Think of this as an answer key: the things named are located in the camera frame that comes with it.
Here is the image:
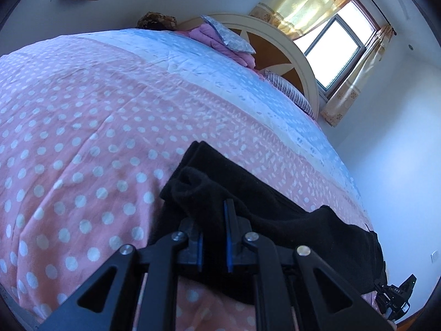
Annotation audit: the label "dark curtain rod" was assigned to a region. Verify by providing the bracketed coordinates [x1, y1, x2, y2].
[346, 0, 397, 36]

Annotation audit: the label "cream wooden headboard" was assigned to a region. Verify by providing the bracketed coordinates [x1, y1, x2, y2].
[177, 13, 321, 118]

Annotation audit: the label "striped pillow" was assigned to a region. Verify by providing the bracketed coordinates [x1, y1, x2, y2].
[263, 70, 316, 119]

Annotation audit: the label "window behind headboard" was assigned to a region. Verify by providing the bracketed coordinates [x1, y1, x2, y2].
[293, 0, 381, 100]

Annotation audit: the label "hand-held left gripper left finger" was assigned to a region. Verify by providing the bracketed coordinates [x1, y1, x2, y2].
[36, 217, 205, 331]

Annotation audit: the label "pink blue polka dot bedspread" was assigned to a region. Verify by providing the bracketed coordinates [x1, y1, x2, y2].
[0, 28, 383, 331]

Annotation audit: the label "grey patterned pillow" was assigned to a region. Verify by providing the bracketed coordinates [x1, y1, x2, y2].
[200, 14, 256, 55]

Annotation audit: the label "pink folded blanket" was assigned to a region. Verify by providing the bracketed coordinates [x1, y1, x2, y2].
[174, 23, 257, 71]

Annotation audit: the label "brown fuzzy object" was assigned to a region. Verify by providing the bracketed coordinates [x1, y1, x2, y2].
[137, 11, 179, 31]

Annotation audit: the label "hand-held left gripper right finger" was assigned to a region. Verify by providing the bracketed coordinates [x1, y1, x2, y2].
[223, 198, 393, 331]

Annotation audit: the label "black pants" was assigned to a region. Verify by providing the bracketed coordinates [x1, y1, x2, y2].
[149, 140, 388, 306]

